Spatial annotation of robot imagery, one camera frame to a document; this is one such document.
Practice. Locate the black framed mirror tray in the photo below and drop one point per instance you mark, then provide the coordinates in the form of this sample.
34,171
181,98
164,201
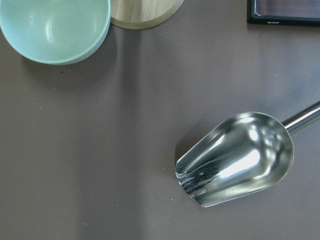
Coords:
284,12

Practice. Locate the steel ice scoop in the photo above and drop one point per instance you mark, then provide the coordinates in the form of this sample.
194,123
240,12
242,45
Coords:
247,153

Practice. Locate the mint green bowl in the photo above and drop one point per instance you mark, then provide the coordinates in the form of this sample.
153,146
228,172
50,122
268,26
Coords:
55,32

